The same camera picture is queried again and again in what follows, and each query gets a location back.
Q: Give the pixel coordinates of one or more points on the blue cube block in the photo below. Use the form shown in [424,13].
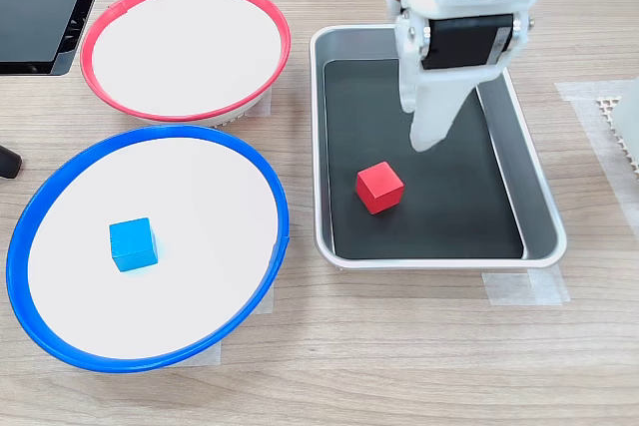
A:
[132,244]

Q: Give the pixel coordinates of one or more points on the black tray liner mat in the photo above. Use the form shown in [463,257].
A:
[449,206]

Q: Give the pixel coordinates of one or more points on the silver metal tray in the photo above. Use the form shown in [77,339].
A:
[536,186]

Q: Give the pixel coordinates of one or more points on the red cube block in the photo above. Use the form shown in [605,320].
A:
[379,189]

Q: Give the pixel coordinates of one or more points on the wide clear tape patch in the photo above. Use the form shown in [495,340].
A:
[584,107]

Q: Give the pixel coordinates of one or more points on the clear tape strip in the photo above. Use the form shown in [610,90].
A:
[265,301]
[264,102]
[207,353]
[524,289]

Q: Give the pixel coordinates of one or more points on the red-rimmed white dish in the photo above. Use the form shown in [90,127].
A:
[185,52]

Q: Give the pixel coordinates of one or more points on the blue-rimmed white dish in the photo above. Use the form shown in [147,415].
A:
[199,246]

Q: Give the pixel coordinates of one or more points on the black electronic device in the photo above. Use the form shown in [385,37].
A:
[40,12]

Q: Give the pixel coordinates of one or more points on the black rounded object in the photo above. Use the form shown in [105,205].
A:
[9,161]

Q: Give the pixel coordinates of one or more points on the white perforated base plate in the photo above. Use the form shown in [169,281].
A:
[606,109]

